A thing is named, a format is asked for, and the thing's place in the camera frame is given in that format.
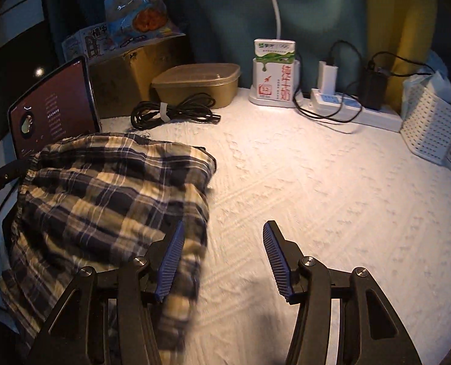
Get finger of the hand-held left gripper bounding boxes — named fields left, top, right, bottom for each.
left=0, top=158, right=29, bottom=198

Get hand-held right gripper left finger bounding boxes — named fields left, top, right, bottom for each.
left=28, top=221, right=186, bottom=365

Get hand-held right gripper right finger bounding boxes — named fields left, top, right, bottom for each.
left=263, top=221, right=420, bottom=365

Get plaid pants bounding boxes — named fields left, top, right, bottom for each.
left=0, top=132, right=216, bottom=365

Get tablet with red screen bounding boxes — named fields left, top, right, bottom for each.
left=8, top=56, right=102, bottom=160

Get white textured tablecloth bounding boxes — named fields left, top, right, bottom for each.
left=96, top=87, right=451, bottom=365

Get printed paper box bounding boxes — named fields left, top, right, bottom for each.
left=62, top=25, right=114, bottom=63

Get brown cardboard box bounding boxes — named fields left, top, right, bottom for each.
left=89, top=34, right=194, bottom=119

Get white power strip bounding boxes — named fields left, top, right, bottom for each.
left=310, top=88, right=403, bottom=133

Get brown plastic food container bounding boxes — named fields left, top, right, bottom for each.
left=151, top=63, right=242, bottom=109

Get milk carton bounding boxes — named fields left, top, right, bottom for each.
left=253, top=39, right=296, bottom=99

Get white charger plug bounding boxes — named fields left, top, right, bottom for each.
left=317, top=61, right=338, bottom=94

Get black power adapter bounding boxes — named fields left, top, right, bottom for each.
left=362, top=66, right=386, bottom=110

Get white perforated basket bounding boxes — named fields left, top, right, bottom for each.
left=400, top=84, right=451, bottom=166

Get snack bag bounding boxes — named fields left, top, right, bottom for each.
left=103, top=0, right=186, bottom=48

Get clear plastic bag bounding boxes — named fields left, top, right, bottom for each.
left=402, top=51, right=451, bottom=96

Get white desk lamp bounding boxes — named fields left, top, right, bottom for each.
left=248, top=0, right=303, bottom=104

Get yellow curtain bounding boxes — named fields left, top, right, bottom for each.
left=356, top=0, right=439, bottom=92

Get coiled black cable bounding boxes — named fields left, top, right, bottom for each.
left=130, top=93, right=222, bottom=130

